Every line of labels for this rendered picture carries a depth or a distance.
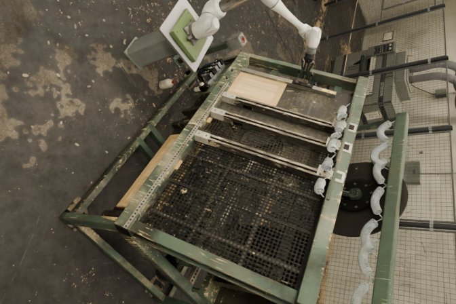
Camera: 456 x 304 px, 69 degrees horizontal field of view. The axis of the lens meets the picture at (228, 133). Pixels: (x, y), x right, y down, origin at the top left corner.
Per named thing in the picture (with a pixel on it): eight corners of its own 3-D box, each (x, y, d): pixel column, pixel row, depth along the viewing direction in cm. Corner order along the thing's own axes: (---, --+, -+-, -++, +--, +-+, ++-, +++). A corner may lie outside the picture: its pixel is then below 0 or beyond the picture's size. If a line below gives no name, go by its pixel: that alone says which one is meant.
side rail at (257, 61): (250, 62, 359) (251, 53, 351) (354, 88, 329) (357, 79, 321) (248, 65, 356) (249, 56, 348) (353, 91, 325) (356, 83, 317)
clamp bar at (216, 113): (214, 111, 297) (214, 90, 279) (349, 153, 264) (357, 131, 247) (210, 118, 291) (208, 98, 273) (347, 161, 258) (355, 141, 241)
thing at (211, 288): (233, 216, 293) (326, 223, 241) (241, 226, 300) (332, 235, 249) (197, 293, 249) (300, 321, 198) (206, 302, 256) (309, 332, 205)
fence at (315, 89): (242, 70, 339) (242, 67, 336) (335, 94, 313) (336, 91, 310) (240, 72, 336) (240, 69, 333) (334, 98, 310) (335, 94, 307)
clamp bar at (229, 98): (224, 96, 311) (224, 75, 294) (353, 133, 279) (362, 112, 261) (220, 102, 305) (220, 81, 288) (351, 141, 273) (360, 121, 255)
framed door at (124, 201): (171, 136, 338) (169, 135, 337) (212, 131, 305) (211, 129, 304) (117, 207, 282) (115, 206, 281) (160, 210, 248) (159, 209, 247)
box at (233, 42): (228, 36, 348) (242, 31, 337) (233, 46, 354) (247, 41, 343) (223, 41, 341) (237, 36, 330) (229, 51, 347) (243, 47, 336)
